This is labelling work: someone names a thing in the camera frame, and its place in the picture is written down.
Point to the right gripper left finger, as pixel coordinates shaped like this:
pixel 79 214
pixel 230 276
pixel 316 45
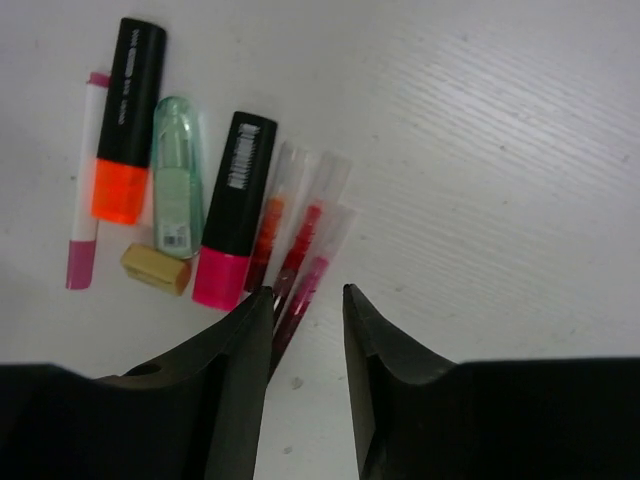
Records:
pixel 193 412

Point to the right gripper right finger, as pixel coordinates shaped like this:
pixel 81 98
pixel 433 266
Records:
pixel 418 415

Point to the pink white acrylic marker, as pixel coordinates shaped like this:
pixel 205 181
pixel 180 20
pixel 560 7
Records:
pixel 83 237

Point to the pink black highlighter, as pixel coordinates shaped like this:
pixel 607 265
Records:
pixel 234 211

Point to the pink pen refill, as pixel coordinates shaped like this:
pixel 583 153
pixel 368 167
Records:
pixel 332 233

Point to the red pen refill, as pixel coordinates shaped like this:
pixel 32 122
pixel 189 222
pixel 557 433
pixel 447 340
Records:
pixel 324 190

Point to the orange black highlighter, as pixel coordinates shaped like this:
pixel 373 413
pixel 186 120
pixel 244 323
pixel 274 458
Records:
pixel 123 154

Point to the yellow eraser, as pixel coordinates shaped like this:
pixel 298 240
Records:
pixel 154 268

